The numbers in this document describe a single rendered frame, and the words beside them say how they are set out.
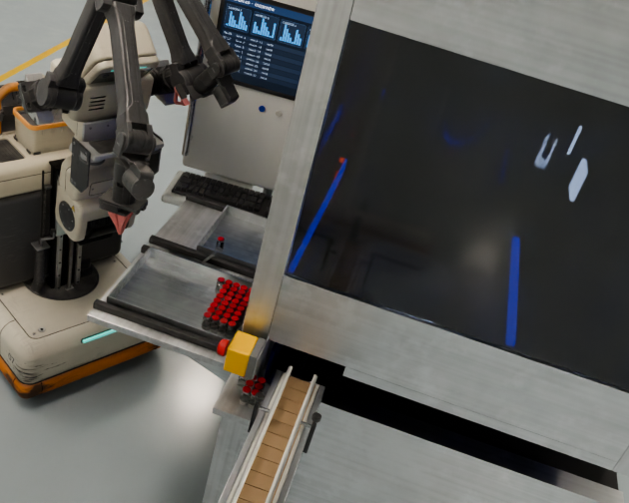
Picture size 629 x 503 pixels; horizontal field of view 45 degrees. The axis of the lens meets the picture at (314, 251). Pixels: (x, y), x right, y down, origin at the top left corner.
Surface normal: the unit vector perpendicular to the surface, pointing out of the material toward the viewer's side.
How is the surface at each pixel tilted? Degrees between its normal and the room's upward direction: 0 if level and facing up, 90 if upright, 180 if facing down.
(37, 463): 0
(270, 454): 0
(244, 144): 90
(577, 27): 90
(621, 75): 90
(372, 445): 90
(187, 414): 0
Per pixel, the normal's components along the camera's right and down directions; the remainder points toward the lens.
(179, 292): 0.22, -0.80
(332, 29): -0.25, 0.51
